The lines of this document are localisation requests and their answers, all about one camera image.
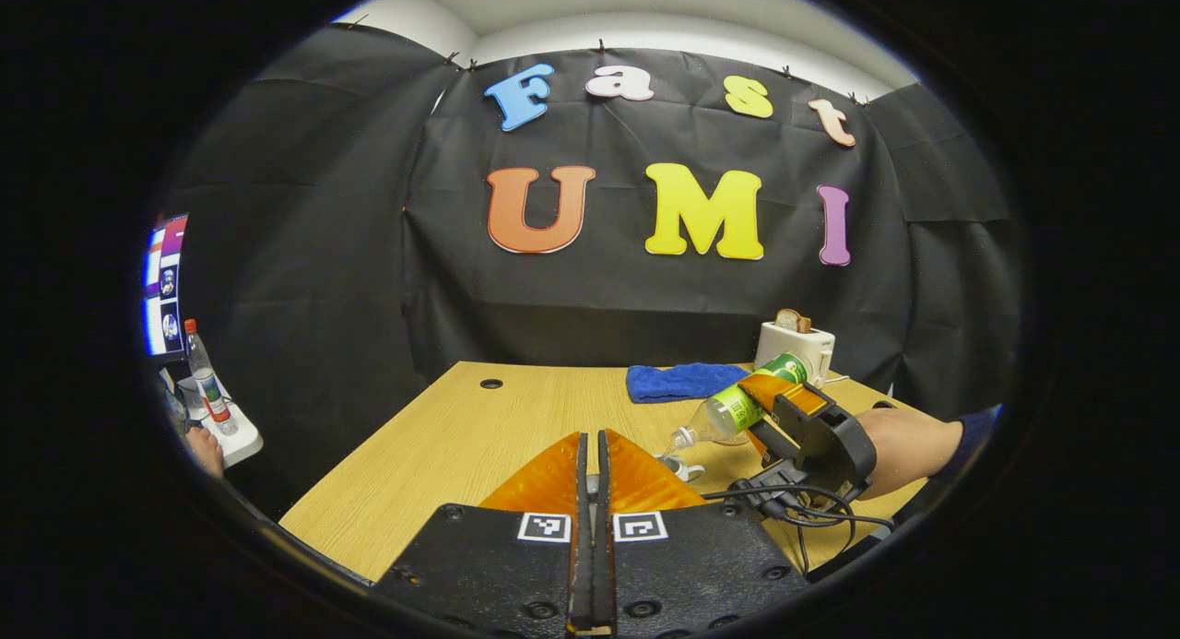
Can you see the blue towel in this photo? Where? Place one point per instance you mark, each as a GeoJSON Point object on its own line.
{"type": "Point", "coordinates": [682, 383]}

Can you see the computer monitor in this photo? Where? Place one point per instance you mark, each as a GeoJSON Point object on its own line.
{"type": "Point", "coordinates": [166, 289]}

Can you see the clear green label water bottle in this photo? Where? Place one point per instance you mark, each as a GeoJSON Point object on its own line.
{"type": "Point", "coordinates": [728, 408]}

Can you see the toast bread slice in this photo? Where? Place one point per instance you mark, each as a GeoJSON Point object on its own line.
{"type": "Point", "coordinates": [786, 321]}
{"type": "Point", "coordinates": [805, 325]}

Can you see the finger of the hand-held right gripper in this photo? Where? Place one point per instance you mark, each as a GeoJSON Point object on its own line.
{"type": "Point", "coordinates": [761, 445]}
{"type": "Point", "coordinates": [776, 391]}

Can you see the white teacup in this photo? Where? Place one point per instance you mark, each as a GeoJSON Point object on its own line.
{"type": "Point", "coordinates": [682, 471]}

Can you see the white toaster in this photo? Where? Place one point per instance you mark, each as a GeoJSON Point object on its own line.
{"type": "Point", "coordinates": [811, 344]}

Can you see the white side tray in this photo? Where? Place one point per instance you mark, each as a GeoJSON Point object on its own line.
{"type": "Point", "coordinates": [235, 441]}

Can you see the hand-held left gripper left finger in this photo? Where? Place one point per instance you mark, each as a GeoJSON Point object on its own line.
{"type": "Point", "coordinates": [516, 565]}

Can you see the clear red cap bottle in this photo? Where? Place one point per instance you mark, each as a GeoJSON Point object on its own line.
{"type": "Point", "coordinates": [210, 385]}

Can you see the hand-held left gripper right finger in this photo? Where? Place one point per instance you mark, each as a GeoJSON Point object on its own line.
{"type": "Point", "coordinates": [691, 565]}

